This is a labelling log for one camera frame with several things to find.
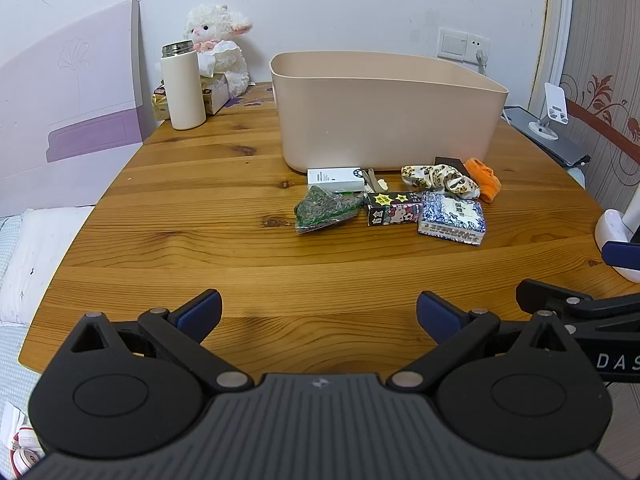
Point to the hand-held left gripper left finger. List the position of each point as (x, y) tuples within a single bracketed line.
[(199, 314)]

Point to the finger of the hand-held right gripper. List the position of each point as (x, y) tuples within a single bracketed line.
[(600, 310), (622, 256)]

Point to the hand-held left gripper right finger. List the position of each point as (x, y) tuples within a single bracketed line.
[(439, 316)]

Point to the blue white patterned box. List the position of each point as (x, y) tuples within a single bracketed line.
[(452, 217)]

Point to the black cartoon print box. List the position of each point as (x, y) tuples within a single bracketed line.
[(392, 209)]

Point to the grey laptop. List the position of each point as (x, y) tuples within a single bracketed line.
[(555, 147)]

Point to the leopard print scrunchie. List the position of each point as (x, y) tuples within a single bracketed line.
[(440, 178)]

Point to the orange cloth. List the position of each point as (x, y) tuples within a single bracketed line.
[(486, 180)]

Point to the dark brown block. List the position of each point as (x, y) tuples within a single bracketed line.
[(446, 162)]

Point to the green snack packet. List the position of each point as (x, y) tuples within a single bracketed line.
[(325, 207)]

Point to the white pillow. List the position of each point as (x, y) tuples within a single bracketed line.
[(45, 260)]

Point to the white phone stand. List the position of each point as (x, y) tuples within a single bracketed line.
[(554, 105)]

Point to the small white box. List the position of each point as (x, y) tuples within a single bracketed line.
[(332, 178)]

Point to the light checked bed sheet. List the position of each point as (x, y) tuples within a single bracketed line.
[(12, 360)]

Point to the beige plastic storage bin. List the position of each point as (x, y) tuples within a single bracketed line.
[(380, 120)]

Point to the gold foil packet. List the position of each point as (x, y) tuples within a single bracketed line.
[(161, 102)]

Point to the red white headphones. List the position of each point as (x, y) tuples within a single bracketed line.
[(27, 452)]

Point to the tissue box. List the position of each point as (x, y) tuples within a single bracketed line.
[(216, 92)]

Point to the white thermos bottle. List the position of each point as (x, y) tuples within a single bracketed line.
[(182, 90)]

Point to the purple patterned mat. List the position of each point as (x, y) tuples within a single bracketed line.
[(250, 95)]

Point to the purple white headboard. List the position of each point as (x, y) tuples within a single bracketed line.
[(70, 110)]

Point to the white plush lamb toy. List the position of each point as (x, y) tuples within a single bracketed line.
[(220, 25)]

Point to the white wall switch panel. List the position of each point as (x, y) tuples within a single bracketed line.
[(457, 44)]

